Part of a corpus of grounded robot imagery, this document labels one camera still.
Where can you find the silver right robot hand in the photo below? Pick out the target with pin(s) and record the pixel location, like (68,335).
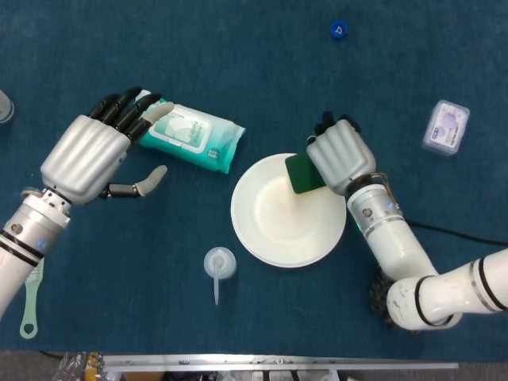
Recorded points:
(343,155)

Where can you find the teal table cloth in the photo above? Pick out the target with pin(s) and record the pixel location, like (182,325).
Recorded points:
(278,79)

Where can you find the clear plastic bag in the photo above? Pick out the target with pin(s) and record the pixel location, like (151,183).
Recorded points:
(79,367)

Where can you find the small clear plastic box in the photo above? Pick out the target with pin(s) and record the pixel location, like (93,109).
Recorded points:
(446,127)

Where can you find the green wet wipes pack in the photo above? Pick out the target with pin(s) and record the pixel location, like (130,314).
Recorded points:
(198,139)

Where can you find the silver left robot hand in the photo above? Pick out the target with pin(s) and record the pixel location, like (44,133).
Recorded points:
(83,155)

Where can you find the blue bottle cap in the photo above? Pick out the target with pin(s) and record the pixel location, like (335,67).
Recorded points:
(339,31)

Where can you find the grey black knit glove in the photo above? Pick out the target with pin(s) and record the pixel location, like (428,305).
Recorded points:
(378,293)

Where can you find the translucent plastic squeeze bottle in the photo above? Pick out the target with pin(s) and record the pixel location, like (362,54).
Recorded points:
(220,262)

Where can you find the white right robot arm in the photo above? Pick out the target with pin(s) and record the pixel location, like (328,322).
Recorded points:
(397,246)

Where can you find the aluminium rail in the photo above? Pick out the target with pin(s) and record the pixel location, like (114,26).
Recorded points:
(278,362)

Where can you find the white round plate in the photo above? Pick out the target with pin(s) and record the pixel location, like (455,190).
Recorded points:
(285,234)

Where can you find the green yellow sponge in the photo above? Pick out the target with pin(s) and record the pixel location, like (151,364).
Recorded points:
(303,174)

